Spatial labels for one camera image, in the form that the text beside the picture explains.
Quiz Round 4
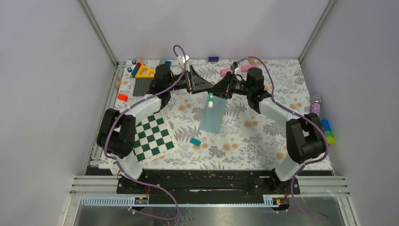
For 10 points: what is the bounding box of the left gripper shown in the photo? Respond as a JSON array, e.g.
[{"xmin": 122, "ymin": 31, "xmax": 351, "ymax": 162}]
[{"xmin": 166, "ymin": 65, "xmax": 213, "ymax": 95}]

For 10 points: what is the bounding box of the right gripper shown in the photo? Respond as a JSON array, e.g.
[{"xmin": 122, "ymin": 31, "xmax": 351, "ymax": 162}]
[{"xmin": 207, "ymin": 72, "xmax": 253, "ymax": 100}]

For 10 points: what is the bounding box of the green white glue stick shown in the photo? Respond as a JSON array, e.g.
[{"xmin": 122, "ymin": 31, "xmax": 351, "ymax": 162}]
[{"xmin": 208, "ymin": 93, "xmax": 214, "ymax": 108}]

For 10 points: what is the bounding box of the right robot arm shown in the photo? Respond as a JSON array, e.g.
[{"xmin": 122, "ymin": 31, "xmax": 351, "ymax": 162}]
[{"xmin": 208, "ymin": 68, "xmax": 328, "ymax": 194}]

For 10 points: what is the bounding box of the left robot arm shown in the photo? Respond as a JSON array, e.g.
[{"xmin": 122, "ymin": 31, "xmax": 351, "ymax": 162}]
[{"xmin": 96, "ymin": 64, "xmax": 213, "ymax": 194}]

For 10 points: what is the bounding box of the purple small brick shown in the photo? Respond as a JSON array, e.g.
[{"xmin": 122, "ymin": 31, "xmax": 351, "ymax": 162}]
[{"xmin": 208, "ymin": 56, "xmax": 219, "ymax": 62}]

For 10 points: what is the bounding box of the pink cylinder marker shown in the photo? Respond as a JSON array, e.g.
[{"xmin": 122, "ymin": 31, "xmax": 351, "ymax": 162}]
[{"xmin": 220, "ymin": 65, "xmax": 258, "ymax": 77}]

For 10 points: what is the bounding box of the floral table mat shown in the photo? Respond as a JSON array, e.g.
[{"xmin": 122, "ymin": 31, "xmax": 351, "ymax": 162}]
[{"xmin": 117, "ymin": 59, "xmax": 333, "ymax": 170}]

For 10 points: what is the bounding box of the wooden block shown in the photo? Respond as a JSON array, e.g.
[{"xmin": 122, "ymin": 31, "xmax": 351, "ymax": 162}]
[{"xmin": 247, "ymin": 57, "xmax": 257, "ymax": 65}]

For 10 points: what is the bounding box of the grey lego baseplate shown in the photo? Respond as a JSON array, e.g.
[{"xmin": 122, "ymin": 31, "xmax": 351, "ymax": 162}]
[{"xmin": 133, "ymin": 58, "xmax": 167, "ymax": 97}]

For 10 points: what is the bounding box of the small teal block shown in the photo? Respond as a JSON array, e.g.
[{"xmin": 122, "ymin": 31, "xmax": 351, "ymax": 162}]
[{"xmin": 190, "ymin": 138, "xmax": 201, "ymax": 146}]

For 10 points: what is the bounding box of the yellow triangle toy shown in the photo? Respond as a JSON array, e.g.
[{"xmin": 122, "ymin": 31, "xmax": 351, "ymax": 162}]
[{"xmin": 135, "ymin": 65, "xmax": 155, "ymax": 79}]

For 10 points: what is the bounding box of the green white checkerboard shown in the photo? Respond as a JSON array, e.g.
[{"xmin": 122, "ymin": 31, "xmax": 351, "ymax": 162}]
[{"xmin": 133, "ymin": 112, "xmax": 178, "ymax": 166}]

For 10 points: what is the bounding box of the small red block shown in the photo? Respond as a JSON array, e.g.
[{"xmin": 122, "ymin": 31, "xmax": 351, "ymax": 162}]
[{"xmin": 117, "ymin": 94, "xmax": 128, "ymax": 101}]

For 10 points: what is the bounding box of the purple glitter tube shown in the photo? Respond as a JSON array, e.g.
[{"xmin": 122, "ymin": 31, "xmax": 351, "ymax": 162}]
[{"xmin": 311, "ymin": 95, "xmax": 321, "ymax": 116}]

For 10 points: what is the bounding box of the colourful stacked brick toy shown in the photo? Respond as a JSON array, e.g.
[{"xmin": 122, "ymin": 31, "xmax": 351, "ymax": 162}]
[{"xmin": 321, "ymin": 119, "xmax": 335, "ymax": 145}]

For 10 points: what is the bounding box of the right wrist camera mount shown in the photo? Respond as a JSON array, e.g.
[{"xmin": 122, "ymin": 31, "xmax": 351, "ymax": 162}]
[{"xmin": 230, "ymin": 61, "xmax": 241, "ymax": 74}]

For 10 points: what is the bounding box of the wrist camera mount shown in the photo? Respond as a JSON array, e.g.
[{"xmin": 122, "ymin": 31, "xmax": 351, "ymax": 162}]
[
  {"xmin": 230, "ymin": 61, "xmax": 241, "ymax": 74},
  {"xmin": 177, "ymin": 54, "xmax": 190, "ymax": 70}
]

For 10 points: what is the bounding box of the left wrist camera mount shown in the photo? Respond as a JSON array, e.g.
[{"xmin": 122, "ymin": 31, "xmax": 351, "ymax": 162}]
[{"xmin": 177, "ymin": 54, "xmax": 190, "ymax": 70}]

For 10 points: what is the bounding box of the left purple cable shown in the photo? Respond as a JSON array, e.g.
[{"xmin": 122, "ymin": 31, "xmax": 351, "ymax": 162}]
[{"xmin": 104, "ymin": 44, "xmax": 188, "ymax": 220}]

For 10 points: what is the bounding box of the purple cable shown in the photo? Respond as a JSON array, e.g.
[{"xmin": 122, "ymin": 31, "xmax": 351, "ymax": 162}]
[
  {"xmin": 238, "ymin": 56, "xmax": 330, "ymax": 223},
  {"xmin": 104, "ymin": 44, "xmax": 188, "ymax": 220}
]

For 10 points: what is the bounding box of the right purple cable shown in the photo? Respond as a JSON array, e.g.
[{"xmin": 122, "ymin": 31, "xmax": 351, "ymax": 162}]
[{"xmin": 238, "ymin": 56, "xmax": 330, "ymax": 223}]

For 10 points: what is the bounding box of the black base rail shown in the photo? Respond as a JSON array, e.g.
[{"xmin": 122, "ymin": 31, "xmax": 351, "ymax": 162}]
[{"xmin": 116, "ymin": 169, "xmax": 300, "ymax": 204}]

